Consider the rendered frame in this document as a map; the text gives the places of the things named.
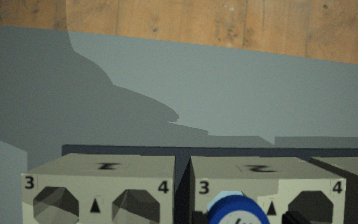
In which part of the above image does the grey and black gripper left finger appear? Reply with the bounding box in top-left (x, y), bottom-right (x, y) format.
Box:
top-left (192, 211), bottom-right (209, 224)

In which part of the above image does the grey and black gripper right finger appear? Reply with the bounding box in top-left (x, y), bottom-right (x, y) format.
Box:
top-left (281, 211), bottom-right (311, 224)

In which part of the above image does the grey bench mat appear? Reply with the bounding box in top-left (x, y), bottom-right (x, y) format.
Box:
top-left (0, 25), bottom-right (358, 224)

